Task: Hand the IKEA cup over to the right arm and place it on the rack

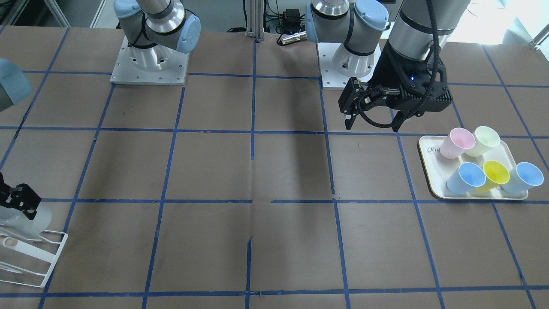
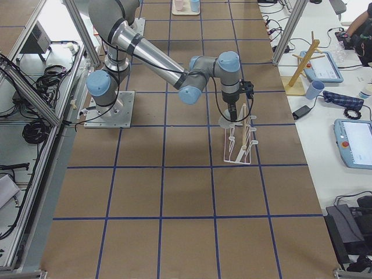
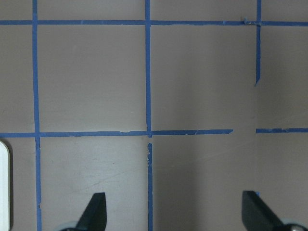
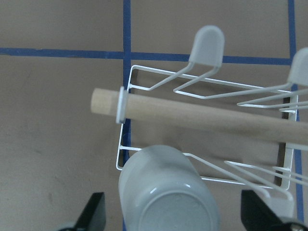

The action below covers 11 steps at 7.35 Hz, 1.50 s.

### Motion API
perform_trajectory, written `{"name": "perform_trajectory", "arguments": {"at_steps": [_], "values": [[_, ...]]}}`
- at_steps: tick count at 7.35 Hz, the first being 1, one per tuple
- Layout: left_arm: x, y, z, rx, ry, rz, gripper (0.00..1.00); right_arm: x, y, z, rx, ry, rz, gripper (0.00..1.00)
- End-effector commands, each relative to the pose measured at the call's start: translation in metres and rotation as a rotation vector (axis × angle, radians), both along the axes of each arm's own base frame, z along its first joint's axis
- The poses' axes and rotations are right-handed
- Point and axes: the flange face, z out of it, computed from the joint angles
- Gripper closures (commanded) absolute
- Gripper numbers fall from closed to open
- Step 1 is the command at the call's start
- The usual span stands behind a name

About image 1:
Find yellow cup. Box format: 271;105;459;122
474;160;510;192

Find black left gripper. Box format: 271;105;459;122
344;42;453;132

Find white translucent cup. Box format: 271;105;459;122
0;205;52;241

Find white wire cup rack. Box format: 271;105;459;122
0;226;68;288

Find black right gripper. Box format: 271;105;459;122
0;174;42;220

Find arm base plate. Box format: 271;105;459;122
110;37;190;86
317;42;382;90

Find light blue cup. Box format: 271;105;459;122
446;162;486;195
502;162;545;194

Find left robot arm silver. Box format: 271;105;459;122
305;0;469;132

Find aluminium frame post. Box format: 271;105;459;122
244;0;265;41

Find cream plastic tray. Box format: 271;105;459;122
418;135;529;201

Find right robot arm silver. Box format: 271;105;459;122
1;0;201;220

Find pink cup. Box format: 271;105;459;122
439;127;476;160

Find pale green cup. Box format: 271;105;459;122
465;126;501;157

